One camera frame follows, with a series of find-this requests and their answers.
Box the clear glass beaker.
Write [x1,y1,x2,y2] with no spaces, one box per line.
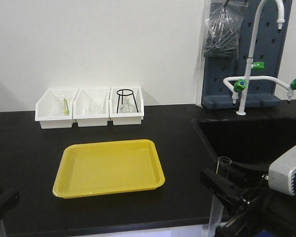
[85,104,105,115]

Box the tall clear test tube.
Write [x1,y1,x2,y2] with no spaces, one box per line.
[207,156,232,237]

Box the black wire tripod stand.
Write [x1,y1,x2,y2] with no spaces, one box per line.
[116,89,139,113]

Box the middle white storage bin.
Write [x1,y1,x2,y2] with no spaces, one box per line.
[73,87,110,127]

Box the right white storage bin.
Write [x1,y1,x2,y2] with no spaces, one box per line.
[109,87,144,125]

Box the white storage bin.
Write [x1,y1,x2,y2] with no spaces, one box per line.
[35,88,78,129]
[73,87,110,127]
[109,87,144,125]

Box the black sink basin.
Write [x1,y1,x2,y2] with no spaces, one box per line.
[192,117,296,164]

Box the left white storage bin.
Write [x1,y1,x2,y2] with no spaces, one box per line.
[35,88,78,129]

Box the white lab faucet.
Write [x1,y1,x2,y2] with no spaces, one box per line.
[223,0,296,116]

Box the glass funnel green stick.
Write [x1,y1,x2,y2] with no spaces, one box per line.
[55,95,71,116]

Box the blue grey pegboard rack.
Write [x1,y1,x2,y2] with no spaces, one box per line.
[201,0,293,110]

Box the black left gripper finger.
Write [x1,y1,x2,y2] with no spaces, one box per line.
[0,189,19,220]

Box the clear plastic bag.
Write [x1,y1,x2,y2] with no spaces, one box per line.
[203,0,249,59]

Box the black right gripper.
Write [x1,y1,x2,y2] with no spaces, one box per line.
[200,161,296,237]

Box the glass alcohol lamp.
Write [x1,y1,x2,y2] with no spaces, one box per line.
[118,97,135,114]

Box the yellow plastic tray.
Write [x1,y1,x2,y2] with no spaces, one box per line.
[52,139,165,199]

